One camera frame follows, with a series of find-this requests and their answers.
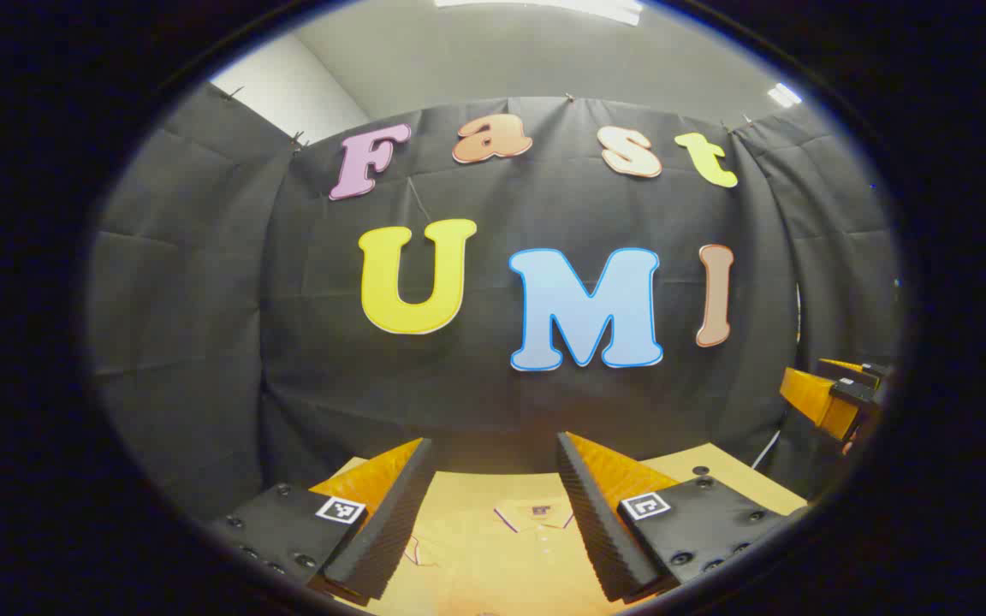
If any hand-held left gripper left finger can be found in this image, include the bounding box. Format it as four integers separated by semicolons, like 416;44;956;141
205;437;434;606

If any orange T-shirt with collar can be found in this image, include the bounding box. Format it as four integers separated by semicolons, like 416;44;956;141
386;495;609;616

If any black backdrop cloth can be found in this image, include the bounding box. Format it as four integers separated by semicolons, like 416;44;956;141
86;81;901;523

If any white cable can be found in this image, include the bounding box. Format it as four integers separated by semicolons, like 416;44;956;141
750;429;781;472

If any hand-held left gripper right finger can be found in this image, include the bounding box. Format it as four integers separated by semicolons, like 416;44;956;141
555;431;807;605

